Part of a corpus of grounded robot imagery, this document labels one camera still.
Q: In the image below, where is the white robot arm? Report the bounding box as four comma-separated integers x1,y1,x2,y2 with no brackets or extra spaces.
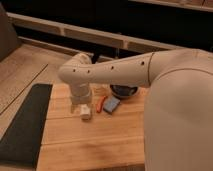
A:
59,48,213,171

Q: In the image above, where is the dark ceramic bowl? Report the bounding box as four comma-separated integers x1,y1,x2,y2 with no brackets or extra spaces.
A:
110,85,138,99

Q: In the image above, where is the blue sponge block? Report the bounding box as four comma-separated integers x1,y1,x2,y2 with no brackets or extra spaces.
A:
103,96,120,113

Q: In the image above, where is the white plastic bottle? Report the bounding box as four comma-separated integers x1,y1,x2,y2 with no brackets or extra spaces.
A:
80,104,92,120

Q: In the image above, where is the dark green mat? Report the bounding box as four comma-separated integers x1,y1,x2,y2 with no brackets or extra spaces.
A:
0,84,52,167

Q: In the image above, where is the grey chair edge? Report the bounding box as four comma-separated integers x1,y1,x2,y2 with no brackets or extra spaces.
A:
0,3,21,62

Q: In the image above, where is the wooden rail shelf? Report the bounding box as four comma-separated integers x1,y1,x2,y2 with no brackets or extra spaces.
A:
7,12,181,53

